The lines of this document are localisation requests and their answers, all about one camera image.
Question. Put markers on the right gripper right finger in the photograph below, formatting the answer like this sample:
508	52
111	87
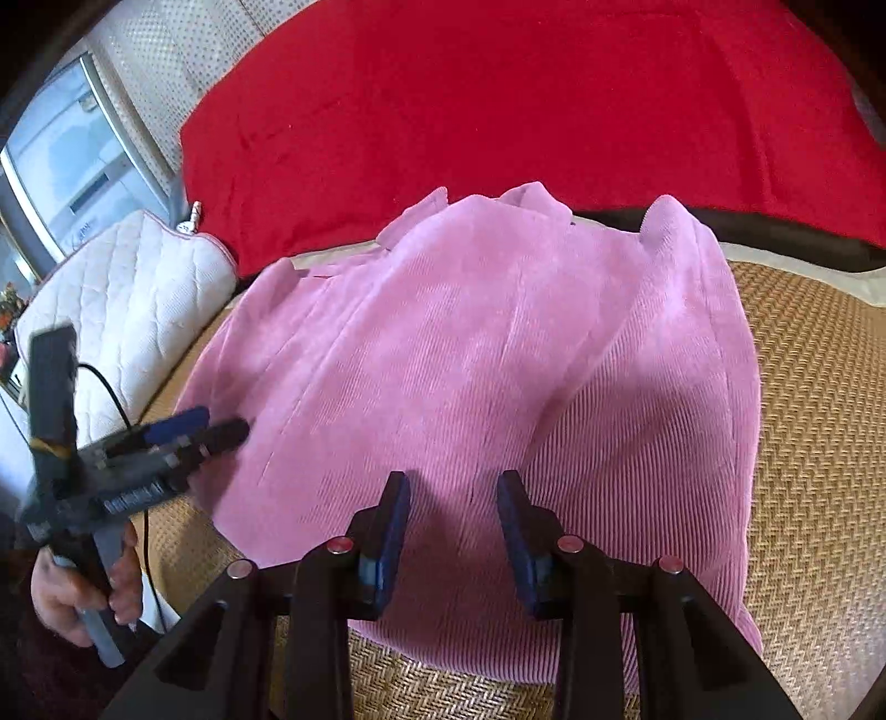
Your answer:
692	661

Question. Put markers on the red blanket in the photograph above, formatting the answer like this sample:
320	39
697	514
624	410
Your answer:
351	111

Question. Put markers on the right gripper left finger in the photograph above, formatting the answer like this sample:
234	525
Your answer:
217	661

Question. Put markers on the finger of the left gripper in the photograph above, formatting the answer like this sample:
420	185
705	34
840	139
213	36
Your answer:
190	451
146	436

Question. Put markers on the beige striped headboard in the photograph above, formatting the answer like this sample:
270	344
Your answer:
155	61

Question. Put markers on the pink corduroy jacket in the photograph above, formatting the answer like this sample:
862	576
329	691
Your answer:
615	372

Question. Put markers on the white quilted pillow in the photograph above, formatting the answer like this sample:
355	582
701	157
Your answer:
138	295

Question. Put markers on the person's left hand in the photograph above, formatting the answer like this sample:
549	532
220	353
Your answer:
60	595

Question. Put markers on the woven bamboo bed mat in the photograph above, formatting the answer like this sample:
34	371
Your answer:
816	574

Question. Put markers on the window with metal frame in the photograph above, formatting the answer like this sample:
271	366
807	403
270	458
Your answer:
73	167

